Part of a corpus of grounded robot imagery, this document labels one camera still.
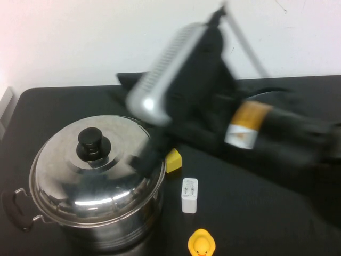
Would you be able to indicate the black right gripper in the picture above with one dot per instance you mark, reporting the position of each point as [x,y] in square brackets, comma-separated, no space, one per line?
[207,93]

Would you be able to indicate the stainless steel pot lid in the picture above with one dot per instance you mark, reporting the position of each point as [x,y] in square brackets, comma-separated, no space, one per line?
[66,165]

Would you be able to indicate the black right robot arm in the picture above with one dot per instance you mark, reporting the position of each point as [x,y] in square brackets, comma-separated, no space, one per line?
[287,128]

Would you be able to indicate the stainless steel stock pot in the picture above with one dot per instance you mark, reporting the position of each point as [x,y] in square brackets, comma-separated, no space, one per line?
[120,232]

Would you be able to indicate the yellow foam block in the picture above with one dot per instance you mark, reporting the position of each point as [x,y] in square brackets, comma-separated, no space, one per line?
[174,160]

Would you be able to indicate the yellow rubber duck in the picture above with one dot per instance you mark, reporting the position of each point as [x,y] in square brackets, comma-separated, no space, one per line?
[201,242]

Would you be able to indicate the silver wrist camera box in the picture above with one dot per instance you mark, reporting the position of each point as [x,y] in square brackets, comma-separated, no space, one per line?
[165,77]

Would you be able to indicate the white usb wall charger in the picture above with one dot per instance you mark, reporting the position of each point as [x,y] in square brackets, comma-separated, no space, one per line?
[189,197]

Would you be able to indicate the grey metal bracket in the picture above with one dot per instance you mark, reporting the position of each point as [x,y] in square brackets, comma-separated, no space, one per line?
[6,112]

